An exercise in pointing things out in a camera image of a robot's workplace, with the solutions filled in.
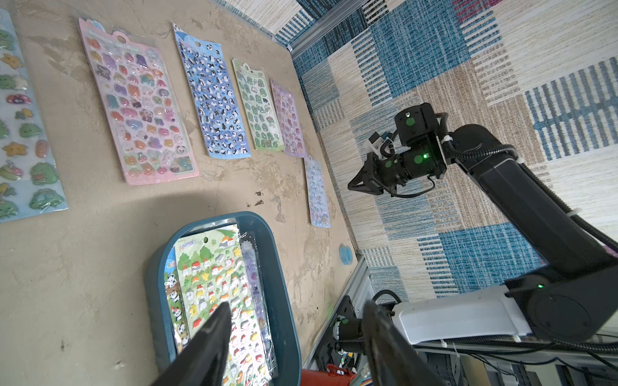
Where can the panda sticker sheet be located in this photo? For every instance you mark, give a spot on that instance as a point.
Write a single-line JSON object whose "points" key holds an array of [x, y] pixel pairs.
{"points": [[175, 303]]}

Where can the pastel sticker sheet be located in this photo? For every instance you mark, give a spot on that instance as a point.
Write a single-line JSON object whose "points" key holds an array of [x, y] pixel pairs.
{"points": [[316, 194]]}

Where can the blue penguin sticker sheet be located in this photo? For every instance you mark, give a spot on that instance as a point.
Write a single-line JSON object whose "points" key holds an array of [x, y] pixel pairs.
{"points": [[214, 98]]}

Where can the green house sticker sheet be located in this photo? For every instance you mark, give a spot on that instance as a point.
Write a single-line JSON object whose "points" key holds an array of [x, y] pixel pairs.
{"points": [[212, 270]]}

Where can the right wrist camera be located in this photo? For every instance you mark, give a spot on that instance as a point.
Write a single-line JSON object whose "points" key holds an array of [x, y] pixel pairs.
{"points": [[382, 145]]}

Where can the pink bonbon sticker sheet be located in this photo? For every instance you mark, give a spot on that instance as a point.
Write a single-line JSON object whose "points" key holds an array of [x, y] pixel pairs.
{"points": [[144, 119]]}

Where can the green dinosaur sticker sheet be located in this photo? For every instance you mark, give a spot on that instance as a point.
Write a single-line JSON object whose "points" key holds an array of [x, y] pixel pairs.
{"points": [[30, 183]]}

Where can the red pencil cup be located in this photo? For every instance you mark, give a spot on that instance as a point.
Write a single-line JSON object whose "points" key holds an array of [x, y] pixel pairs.
{"points": [[334, 376]]}

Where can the pink character sticker sheet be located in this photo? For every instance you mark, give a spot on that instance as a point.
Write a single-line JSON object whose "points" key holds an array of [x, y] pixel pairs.
{"points": [[288, 119]]}

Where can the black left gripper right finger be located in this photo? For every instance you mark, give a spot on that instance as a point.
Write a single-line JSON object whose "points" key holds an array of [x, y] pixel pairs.
{"points": [[392, 359]]}

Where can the teal plastic storage box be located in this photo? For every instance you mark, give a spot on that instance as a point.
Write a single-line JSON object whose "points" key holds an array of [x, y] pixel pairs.
{"points": [[277, 303]]}

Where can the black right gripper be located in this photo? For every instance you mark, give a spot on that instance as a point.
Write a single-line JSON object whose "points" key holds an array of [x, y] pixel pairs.
{"points": [[411, 152]]}

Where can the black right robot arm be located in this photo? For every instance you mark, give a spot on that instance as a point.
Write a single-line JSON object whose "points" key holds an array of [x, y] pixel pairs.
{"points": [[564, 302]]}

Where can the green frog sticker sheet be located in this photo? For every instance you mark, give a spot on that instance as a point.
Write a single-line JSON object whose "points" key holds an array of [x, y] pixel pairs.
{"points": [[259, 107]]}

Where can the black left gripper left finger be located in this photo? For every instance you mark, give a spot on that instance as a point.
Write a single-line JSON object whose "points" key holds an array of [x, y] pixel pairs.
{"points": [[204, 361]]}

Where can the blue tape roll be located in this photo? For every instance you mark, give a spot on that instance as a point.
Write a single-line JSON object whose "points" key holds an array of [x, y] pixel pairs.
{"points": [[346, 255]]}

